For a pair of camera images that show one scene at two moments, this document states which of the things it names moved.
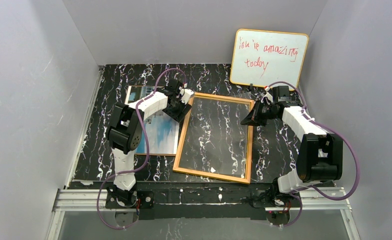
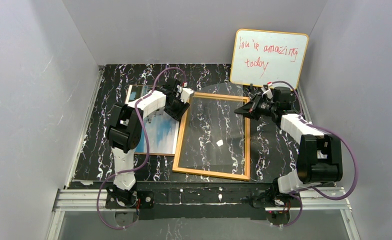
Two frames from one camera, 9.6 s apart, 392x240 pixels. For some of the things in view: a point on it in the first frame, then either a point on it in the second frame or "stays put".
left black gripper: (176, 108) stays put
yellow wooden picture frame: (178, 155) -> (245, 100)
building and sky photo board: (162, 129) stays put
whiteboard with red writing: (263, 58) stays put
